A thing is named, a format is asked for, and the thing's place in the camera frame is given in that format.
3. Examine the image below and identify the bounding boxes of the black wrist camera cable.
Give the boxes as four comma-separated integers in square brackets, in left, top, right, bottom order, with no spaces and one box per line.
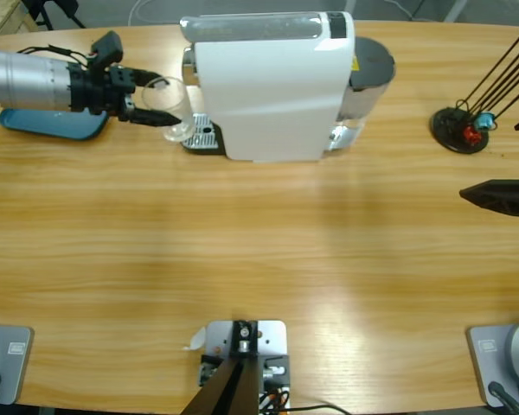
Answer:
[16,42,97,70]

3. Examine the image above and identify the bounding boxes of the wooden crate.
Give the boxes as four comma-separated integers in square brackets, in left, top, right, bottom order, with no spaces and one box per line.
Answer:
[0,0,40,39]

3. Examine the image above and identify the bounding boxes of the white camera mount dark post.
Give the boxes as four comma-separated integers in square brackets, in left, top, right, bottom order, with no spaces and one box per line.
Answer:
[182,318,293,415]

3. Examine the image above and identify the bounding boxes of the black chair legs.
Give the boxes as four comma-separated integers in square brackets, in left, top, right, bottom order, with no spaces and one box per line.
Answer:
[23,0,87,30]

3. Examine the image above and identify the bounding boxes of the white floor cable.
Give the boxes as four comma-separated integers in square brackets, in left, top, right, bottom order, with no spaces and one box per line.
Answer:
[127,0,200,23]

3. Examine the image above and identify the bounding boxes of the black floor cable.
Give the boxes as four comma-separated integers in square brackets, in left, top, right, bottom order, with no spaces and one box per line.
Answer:
[395,0,416,21]

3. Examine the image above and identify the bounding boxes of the clear drinking glass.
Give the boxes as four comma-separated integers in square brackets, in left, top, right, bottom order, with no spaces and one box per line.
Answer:
[140,76,196,144]

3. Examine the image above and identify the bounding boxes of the white table frame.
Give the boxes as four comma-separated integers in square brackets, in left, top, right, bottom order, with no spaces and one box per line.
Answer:
[443,0,469,23]

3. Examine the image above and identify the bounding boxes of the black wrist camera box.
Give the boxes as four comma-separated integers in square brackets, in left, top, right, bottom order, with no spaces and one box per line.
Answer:
[89,29,125,68]

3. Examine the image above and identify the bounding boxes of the teal plastic tray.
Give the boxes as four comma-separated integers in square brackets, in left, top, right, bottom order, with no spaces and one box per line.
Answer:
[0,107,109,143]

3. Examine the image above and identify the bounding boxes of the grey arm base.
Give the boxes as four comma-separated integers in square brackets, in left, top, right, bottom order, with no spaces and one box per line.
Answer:
[0,324,35,406]
[465,318,519,408]

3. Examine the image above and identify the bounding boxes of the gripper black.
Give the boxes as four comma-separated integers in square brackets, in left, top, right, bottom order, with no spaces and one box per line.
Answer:
[86,64,181,128]

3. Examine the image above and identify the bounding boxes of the black mount cable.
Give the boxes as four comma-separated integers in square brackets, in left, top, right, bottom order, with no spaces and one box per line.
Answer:
[285,404,356,415]

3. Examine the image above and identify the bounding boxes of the black capsule holder stand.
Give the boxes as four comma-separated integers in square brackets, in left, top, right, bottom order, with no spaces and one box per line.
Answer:
[430,28,519,156]

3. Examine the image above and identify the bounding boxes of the orange mount cables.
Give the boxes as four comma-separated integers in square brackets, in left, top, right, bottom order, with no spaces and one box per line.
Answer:
[259,386,292,411]

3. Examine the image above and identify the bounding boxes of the white capsule coffee machine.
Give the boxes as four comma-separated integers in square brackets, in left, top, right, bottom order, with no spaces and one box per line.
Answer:
[179,10,397,164]

